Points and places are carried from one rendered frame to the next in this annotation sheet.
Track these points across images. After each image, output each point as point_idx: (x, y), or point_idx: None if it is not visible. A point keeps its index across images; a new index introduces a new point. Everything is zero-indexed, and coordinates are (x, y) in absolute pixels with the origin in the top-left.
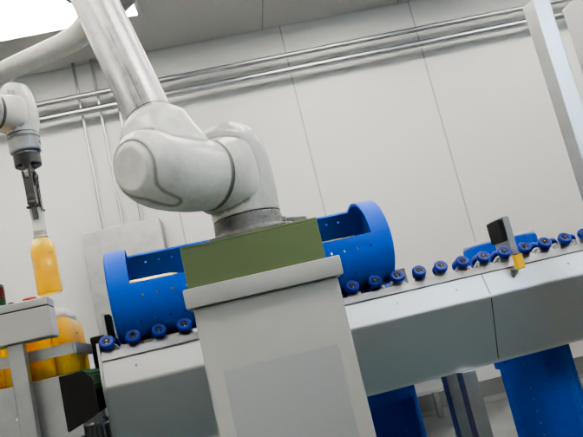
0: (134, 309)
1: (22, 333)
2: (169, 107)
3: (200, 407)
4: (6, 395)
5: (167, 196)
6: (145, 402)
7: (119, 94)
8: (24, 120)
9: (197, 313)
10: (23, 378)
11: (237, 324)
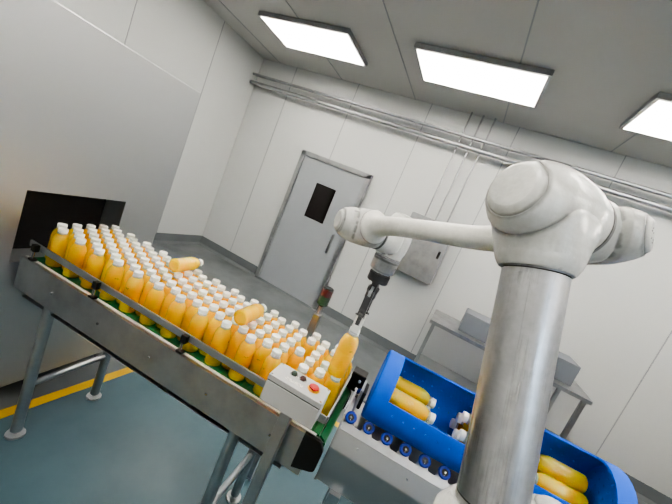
0: (380, 418)
1: (293, 413)
2: None
3: (379, 501)
4: (272, 417)
5: None
6: (348, 471)
7: (473, 463)
8: (394, 252)
9: None
10: (280, 432)
11: None
